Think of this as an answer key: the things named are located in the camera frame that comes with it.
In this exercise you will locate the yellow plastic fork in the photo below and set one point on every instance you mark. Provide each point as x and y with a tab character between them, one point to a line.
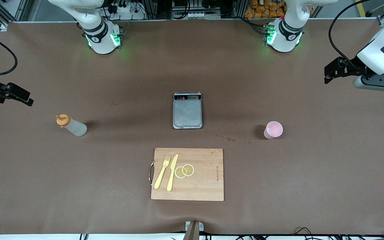
162	173

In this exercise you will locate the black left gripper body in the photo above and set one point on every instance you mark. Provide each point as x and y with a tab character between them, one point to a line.
354	66

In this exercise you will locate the silver digital kitchen scale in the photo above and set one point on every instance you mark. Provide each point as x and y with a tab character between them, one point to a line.
187	111

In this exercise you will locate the lemon slice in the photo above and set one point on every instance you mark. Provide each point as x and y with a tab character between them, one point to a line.
188	170
179	172

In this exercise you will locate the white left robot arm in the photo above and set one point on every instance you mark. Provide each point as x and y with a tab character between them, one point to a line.
288	33

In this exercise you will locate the brown table mat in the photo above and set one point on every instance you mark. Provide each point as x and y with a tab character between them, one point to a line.
78	186

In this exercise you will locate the white connector strip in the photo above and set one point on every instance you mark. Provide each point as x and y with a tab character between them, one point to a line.
198	15

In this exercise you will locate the orange snack packets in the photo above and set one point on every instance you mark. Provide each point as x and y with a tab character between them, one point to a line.
265	9

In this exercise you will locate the metal table edge bracket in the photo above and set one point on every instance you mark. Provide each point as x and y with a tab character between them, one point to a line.
194	230

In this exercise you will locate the wooden cutting board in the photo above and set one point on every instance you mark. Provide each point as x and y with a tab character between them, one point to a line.
195	180

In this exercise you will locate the yellow plastic knife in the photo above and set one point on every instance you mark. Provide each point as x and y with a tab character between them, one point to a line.
172	173

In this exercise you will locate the white power strip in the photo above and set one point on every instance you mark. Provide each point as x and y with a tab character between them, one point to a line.
127	10

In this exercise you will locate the pink plastic cup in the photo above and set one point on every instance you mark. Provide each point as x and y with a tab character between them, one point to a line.
273	130

